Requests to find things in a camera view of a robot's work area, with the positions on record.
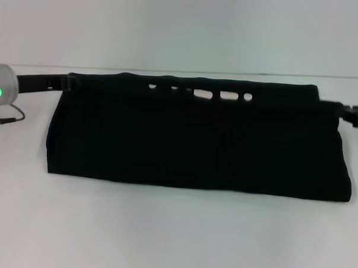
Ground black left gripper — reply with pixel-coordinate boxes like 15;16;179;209
15;71;82;96

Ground black shirt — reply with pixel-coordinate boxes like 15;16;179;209
44;69;357;205

